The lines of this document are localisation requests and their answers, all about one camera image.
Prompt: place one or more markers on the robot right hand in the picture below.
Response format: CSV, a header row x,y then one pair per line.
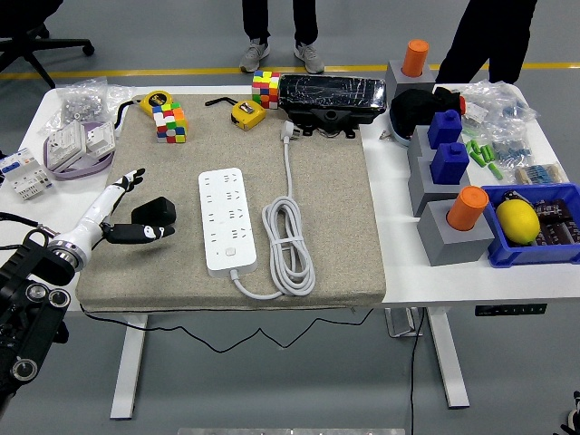
x,y
574,417

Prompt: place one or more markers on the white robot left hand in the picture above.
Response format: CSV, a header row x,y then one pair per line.
x,y
102,204

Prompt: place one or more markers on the black plug adapter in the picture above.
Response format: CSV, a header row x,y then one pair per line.
x,y
154,209

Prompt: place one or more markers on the white power strip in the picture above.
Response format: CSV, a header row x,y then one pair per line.
x,y
226,217

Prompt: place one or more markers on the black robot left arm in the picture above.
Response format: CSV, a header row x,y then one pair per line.
x,y
27,299

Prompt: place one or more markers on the white circuit breaker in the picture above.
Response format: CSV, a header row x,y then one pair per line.
x,y
25,174

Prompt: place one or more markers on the clear bag of screws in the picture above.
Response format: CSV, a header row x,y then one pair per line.
x,y
81,104

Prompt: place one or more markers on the colourful puzzle cube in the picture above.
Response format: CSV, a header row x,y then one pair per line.
x,y
170,122
266,89

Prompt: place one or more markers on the round yellow tape measure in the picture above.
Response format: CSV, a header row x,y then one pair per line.
x,y
156,103

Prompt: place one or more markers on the black table control panel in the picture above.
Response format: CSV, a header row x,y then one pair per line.
x,y
509,310

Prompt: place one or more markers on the white table leg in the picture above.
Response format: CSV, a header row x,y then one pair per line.
x,y
448,362
129,362

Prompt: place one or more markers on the black hex key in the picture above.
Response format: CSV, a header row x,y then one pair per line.
x,y
222,100

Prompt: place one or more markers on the blue plastic bin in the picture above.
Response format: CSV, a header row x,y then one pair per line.
x,y
521,256

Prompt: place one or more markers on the square yellow tape measure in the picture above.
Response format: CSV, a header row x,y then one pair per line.
x,y
248,115

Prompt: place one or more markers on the yellow lemon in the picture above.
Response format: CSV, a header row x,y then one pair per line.
x,y
518,222

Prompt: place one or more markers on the black office chair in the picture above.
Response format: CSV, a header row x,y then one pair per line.
x,y
22,13

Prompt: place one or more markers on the grey socket block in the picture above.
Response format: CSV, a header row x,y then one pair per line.
x,y
399,81
453,249
421,190
417,145

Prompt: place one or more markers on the beige fabric mat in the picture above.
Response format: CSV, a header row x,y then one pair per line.
x,y
326,204

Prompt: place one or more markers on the small black tool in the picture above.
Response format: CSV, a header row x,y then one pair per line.
x,y
512,197

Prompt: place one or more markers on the orange cylinder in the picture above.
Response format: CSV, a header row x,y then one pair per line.
x,y
415,56
466,208

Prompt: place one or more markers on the person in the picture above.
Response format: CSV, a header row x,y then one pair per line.
x,y
494,27
256,18

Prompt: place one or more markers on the clear bag of resistors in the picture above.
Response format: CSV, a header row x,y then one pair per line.
x,y
539,173

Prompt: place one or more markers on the black wrapped box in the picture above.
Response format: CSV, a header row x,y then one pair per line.
x,y
331,93

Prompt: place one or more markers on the small green cylinder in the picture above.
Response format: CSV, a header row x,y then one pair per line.
x,y
484,153
475,147
469,148
495,171
490,152
476,158

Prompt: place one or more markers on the clear bag of blue parts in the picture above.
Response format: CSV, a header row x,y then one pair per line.
x,y
498,102
509,149

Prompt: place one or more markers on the blue peg block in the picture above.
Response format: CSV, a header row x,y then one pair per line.
x,y
444,129
448,165

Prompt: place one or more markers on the small metal clip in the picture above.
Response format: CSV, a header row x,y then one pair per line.
x,y
385,135

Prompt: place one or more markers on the blue white rounded object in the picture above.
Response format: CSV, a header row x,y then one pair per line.
x,y
401,136

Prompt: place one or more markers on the black cloth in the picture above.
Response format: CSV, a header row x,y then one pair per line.
x,y
412,109

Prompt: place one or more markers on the white wall switch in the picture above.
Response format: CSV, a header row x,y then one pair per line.
x,y
99,138

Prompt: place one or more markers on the white wall socket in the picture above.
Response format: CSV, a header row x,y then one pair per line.
x,y
65,145

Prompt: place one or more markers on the grey metal bracket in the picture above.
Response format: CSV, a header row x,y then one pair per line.
x,y
399,324

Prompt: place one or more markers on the black mounting bracket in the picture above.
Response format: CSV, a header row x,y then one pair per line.
x,y
333,117

